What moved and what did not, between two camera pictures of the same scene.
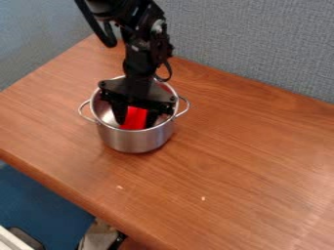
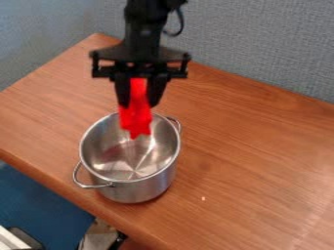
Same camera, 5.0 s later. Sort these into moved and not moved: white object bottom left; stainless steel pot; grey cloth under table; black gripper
Moved: stainless steel pot; black gripper
Not moved: grey cloth under table; white object bottom left
